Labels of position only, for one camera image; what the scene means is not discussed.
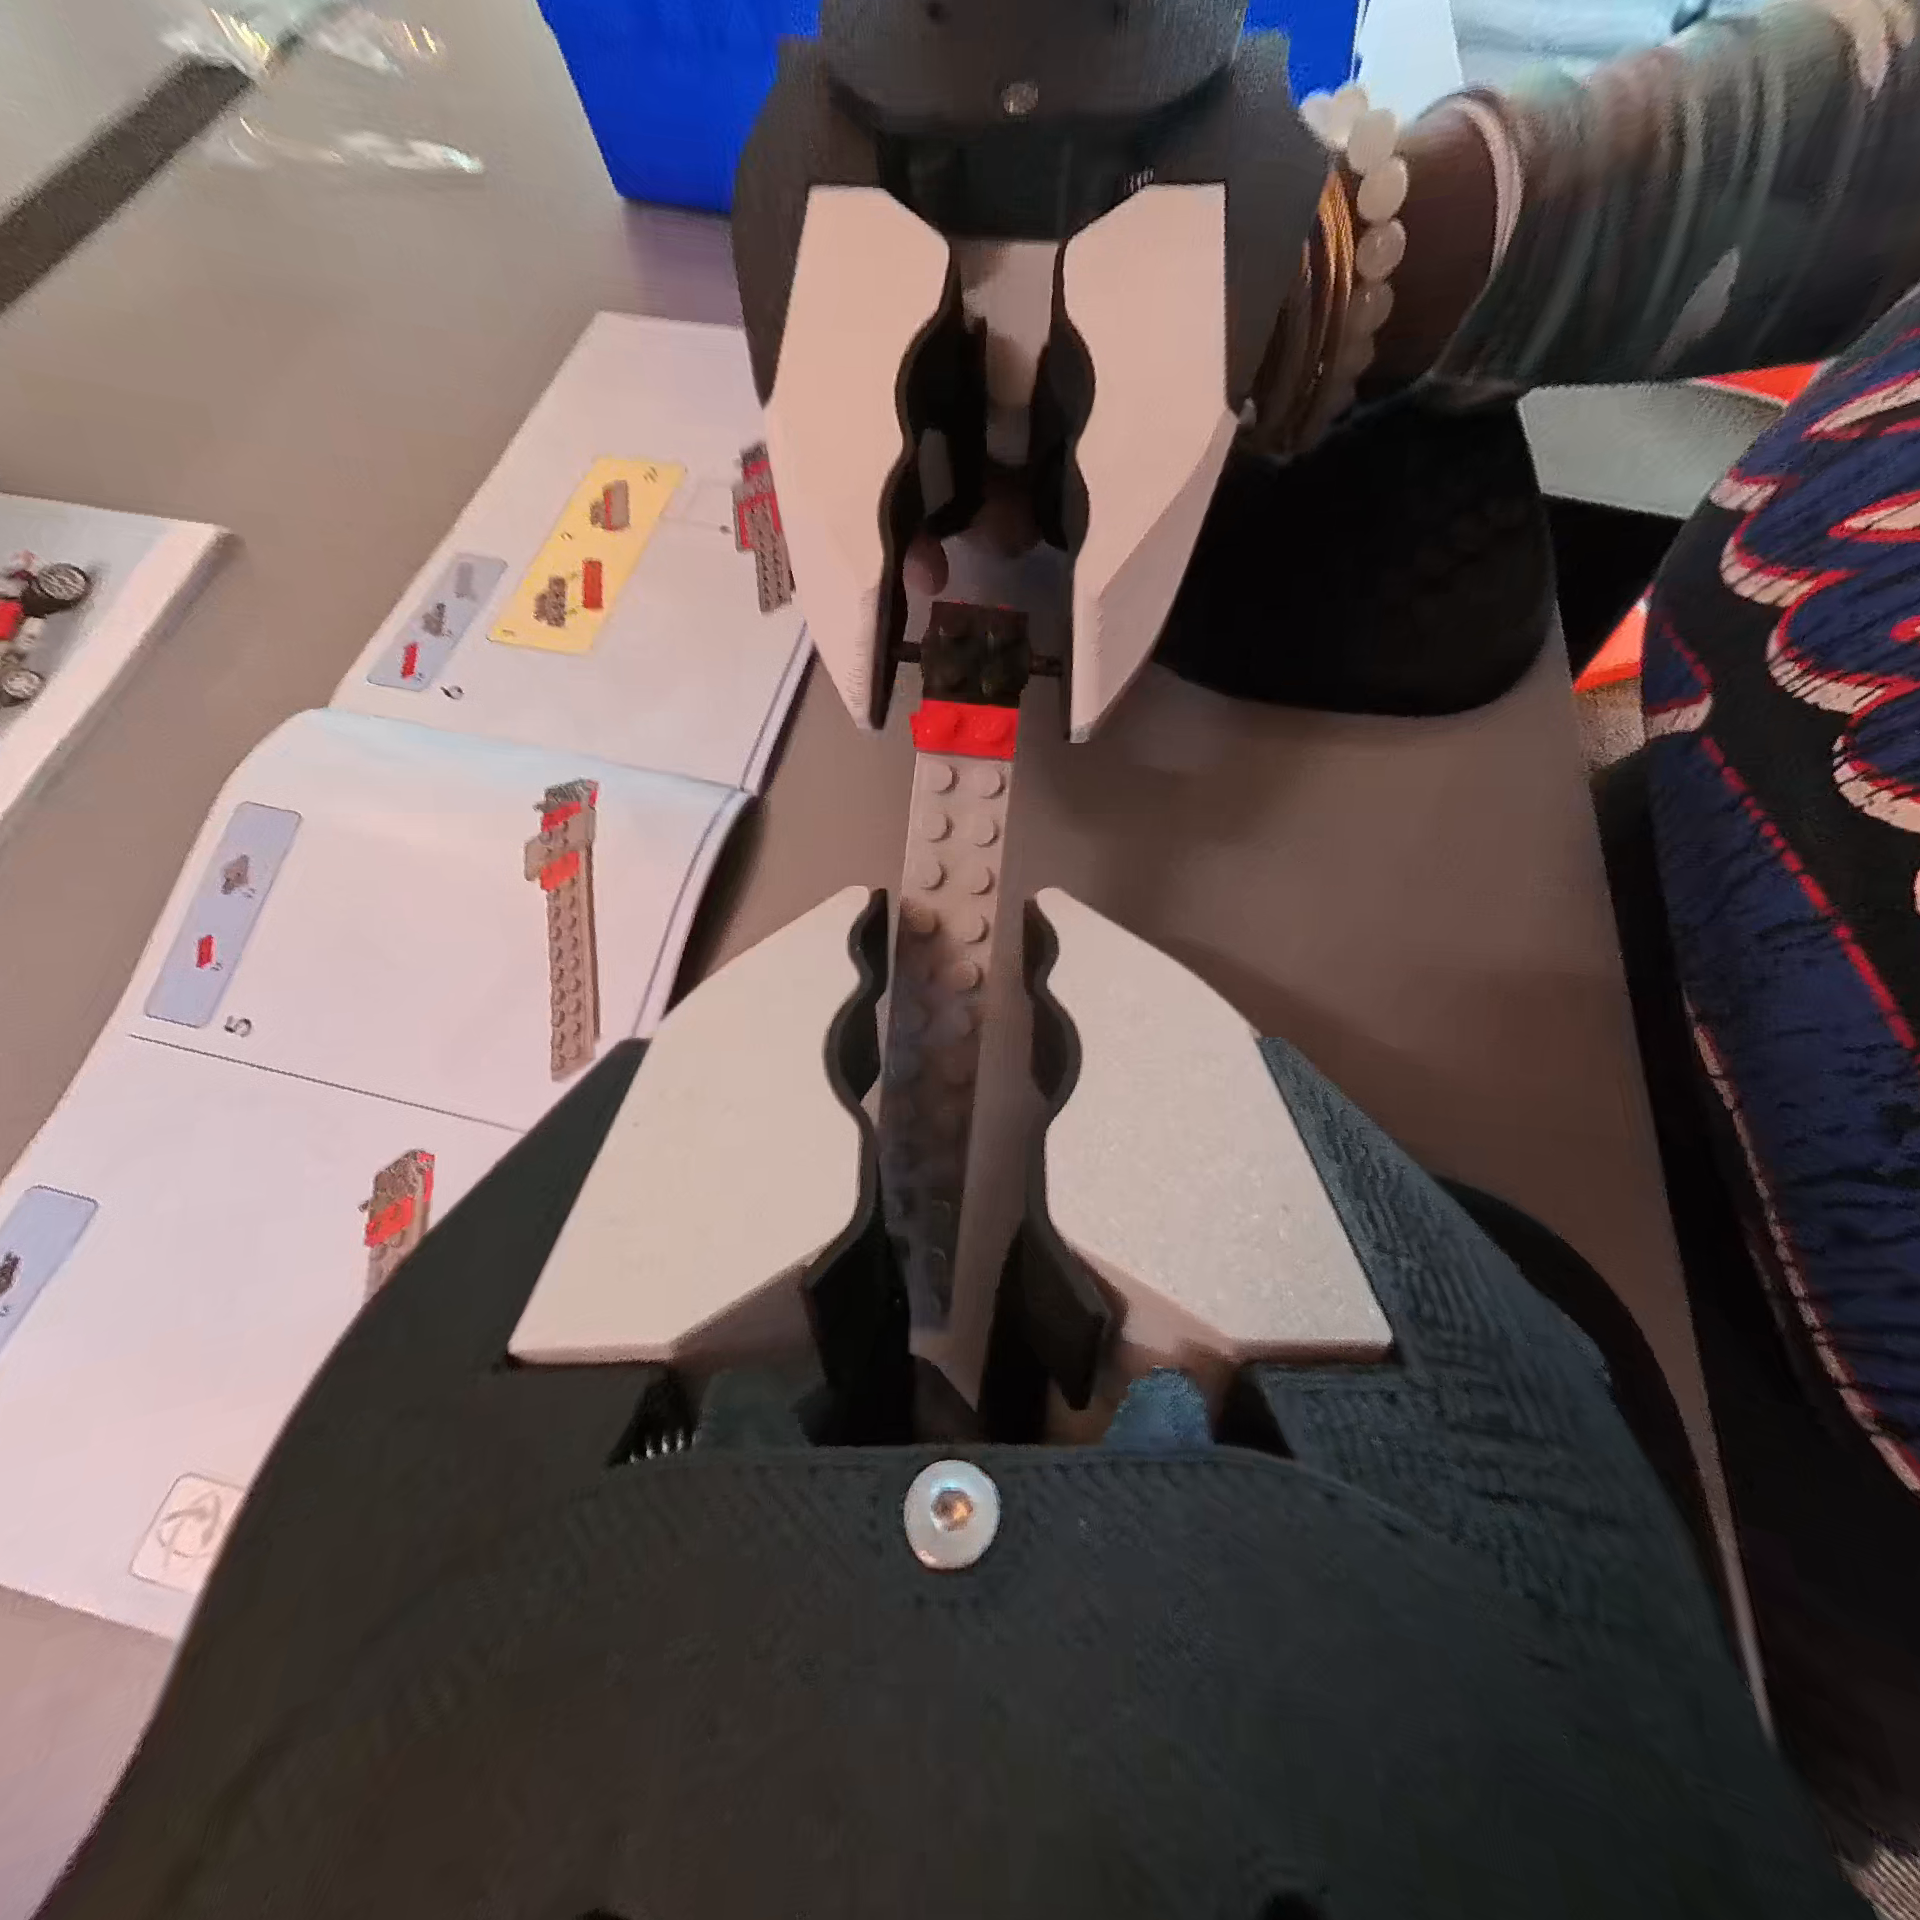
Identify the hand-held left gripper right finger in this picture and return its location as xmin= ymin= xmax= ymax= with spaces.
xmin=997 ymin=884 xmax=1397 ymax=1447

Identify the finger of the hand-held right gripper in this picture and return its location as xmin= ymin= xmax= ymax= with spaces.
xmin=761 ymin=182 xmax=968 ymax=736
xmin=1032 ymin=179 xmax=1252 ymax=746

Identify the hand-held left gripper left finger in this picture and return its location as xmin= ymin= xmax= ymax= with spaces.
xmin=506 ymin=884 xmax=919 ymax=1447

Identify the blue plastic bin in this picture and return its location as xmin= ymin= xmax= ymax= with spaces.
xmin=535 ymin=0 xmax=1361 ymax=216

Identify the grey lego plate assembly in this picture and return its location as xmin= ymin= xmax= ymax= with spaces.
xmin=879 ymin=600 xmax=1075 ymax=1411

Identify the person's right forearm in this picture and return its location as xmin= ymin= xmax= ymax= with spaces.
xmin=1397 ymin=0 xmax=1920 ymax=417

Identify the open lego instruction booklet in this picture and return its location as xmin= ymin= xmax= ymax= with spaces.
xmin=0 ymin=310 xmax=821 ymax=1638

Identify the clear empty plastic bag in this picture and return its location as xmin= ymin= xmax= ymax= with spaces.
xmin=155 ymin=0 xmax=453 ymax=82
xmin=221 ymin=124 xmax=492 ymax=182

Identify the black textured wrist rest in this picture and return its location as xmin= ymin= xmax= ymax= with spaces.
xmin=1159 ymin=391 xmax=1558 ymax=722

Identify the grey chair armrest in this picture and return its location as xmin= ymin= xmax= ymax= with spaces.
xmin=1519 ymin=378 xmax=1805 ymax=521

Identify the person's printed dress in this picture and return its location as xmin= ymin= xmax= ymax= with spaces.
xmin=1592 ymin=290 xmax=1920 ymax=1920

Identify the orange chair frame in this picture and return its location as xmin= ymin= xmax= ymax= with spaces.
xmin=1571 ymin=354 xmax=1836 ymax=699

